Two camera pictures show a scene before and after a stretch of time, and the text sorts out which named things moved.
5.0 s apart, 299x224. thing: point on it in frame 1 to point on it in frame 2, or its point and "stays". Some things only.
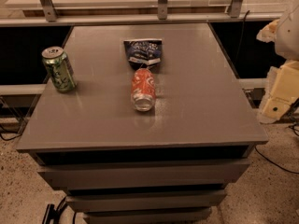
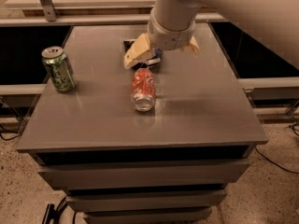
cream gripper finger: [283, 91] to [140, 46]
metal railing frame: [235, 13] stays
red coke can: [143, 89] stays
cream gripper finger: [268, 33] to [192, 46]
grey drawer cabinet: [167, 165] stays
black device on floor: [52, 214] stays
